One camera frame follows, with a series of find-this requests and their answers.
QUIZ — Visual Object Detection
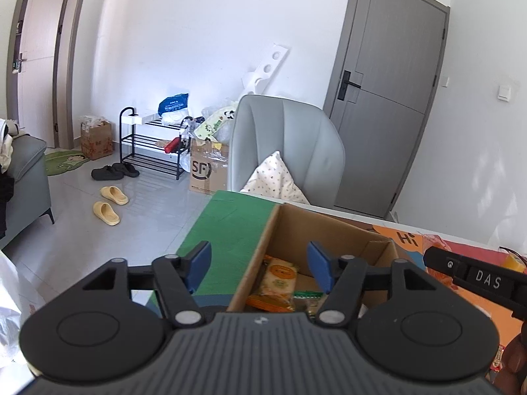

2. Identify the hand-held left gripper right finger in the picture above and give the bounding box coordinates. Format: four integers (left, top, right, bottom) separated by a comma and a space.
307, 241, 437, 327

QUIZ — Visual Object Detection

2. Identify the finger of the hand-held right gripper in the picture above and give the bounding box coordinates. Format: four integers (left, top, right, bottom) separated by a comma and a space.
424, 246, 527, 322

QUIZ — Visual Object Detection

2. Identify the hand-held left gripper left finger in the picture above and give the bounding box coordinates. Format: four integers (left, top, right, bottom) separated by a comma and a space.
82, 241, 213, 330

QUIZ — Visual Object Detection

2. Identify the green white bread packet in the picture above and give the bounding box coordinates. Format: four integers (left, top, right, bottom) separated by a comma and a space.
292, 290, 327, 317

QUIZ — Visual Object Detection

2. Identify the yellow cracker packet orange label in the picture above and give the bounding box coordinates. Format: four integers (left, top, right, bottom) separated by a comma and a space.
261, 256, 300, 302

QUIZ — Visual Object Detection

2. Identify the orange snack packet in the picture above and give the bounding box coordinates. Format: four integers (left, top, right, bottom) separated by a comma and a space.
246, 293, 296, 314

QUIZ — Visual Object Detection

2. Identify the person's right hand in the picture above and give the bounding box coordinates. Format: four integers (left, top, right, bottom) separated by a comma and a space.
492, 324, 527, 395

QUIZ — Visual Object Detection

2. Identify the colourful printed table mat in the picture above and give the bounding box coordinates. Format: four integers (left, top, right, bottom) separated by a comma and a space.
372, 222, 527, 383

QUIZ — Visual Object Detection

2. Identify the green cloth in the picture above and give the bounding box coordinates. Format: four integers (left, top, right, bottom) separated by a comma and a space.
150, 190, 283, 310

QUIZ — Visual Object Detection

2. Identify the printed cardboard box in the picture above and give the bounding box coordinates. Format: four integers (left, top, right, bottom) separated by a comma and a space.
188, 137, 230, 197

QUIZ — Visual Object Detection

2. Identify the white dotted cushion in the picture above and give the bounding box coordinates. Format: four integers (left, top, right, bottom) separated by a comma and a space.
239, 150, 312, 206

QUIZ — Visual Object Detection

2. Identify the yellow slipper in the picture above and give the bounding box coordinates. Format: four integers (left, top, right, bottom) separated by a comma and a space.
99, 185, 130, 206
92, 201, 122, 226

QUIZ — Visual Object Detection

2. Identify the dark slipper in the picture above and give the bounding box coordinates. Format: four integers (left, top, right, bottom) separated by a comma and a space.
91, 165, 125, 181
112, 162, 141, 178

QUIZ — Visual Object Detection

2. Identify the black metal shoe rack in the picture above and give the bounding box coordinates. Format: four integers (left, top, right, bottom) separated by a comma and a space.
119, 107, 192, 181

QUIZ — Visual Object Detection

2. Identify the grey padded chair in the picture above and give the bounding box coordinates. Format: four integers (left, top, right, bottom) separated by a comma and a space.
227, 94, 347, 210

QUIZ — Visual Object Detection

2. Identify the panda print plastic bag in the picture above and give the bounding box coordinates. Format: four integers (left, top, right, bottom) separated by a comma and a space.
193, 98, 240, 144

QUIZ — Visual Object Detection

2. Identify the white bundled bag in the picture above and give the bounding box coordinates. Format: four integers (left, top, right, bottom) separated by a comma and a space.
160, 111, 193, 127

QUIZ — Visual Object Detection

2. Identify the white shelf board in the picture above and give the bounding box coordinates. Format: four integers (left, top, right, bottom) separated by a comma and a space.
125, 114, 164, 126

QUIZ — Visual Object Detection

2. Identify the small brown cardboard box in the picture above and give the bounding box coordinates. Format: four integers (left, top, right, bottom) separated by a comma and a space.
79, 115, 114, 161

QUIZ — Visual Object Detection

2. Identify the blue plastic bag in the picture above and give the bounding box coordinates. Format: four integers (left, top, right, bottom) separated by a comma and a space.
158, 93, 190, 117

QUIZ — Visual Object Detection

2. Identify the green round floor mat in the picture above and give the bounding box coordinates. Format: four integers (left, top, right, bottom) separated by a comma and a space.
43, 150, 92, 177

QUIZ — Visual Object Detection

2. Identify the grey door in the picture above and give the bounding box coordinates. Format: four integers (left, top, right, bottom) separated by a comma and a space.
322, 0, 450, 220

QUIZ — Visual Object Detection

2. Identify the grey sofa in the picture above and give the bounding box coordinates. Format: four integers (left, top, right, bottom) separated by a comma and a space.
0, 133, 56, 250

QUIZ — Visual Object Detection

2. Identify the white plastic bag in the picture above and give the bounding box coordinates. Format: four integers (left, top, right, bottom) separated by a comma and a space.
0, 250, 36, 373

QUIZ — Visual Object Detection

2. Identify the black cloth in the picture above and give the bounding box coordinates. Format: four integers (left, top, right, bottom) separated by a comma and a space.
0, 172, 16, 240

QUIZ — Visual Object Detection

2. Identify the white foam panel with holes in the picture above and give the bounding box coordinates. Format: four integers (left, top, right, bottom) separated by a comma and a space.
240, 43, 291, 100

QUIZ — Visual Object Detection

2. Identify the white clothes pile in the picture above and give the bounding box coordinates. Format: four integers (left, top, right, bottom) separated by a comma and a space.
0, 118, 30, 174

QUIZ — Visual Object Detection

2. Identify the pale wooden door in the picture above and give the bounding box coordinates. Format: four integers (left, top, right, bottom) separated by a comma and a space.
15, 0, 70, 149

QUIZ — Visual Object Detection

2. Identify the black door handle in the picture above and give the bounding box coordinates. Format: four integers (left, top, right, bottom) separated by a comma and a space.
336, 70, 362, 102

